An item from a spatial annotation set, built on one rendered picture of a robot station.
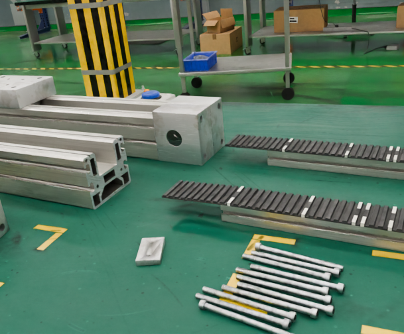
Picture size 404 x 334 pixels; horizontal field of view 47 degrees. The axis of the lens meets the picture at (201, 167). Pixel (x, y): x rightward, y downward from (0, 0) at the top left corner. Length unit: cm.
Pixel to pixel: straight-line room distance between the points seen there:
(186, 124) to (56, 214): 26
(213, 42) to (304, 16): 110
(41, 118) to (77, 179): 33
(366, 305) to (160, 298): 21
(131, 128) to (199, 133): 14
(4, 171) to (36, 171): 7
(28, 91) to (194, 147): 41
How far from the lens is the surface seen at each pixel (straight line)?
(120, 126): 89
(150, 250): 60
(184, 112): 81
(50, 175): 76
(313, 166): 78
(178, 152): 84
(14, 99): 105
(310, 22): 562
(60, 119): 100
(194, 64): 387
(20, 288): 61
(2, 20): 1169
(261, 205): 62
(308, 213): 60
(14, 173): 82
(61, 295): 58
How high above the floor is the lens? 112
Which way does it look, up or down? 24 degrees down
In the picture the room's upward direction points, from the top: 6 degrees counter-clockwise
